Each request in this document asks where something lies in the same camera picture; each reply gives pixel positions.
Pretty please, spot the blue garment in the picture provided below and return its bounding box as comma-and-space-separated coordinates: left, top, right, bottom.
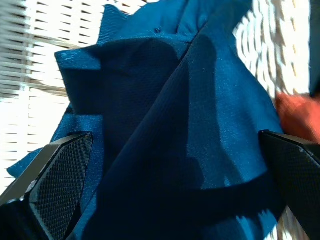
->
6, 0, 285, 240

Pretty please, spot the grey washing machine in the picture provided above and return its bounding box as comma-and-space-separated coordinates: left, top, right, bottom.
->
307, 0, 320, 99

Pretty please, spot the red garment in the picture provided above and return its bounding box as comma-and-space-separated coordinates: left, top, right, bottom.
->
274, 91, 320, 146

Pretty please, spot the pale woven laundry basket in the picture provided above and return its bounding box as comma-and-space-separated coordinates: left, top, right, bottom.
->
0, 0, 320, 240

